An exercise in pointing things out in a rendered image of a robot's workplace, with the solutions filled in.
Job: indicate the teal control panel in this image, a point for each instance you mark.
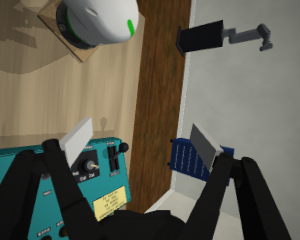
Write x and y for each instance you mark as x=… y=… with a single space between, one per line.
x=105 y=185

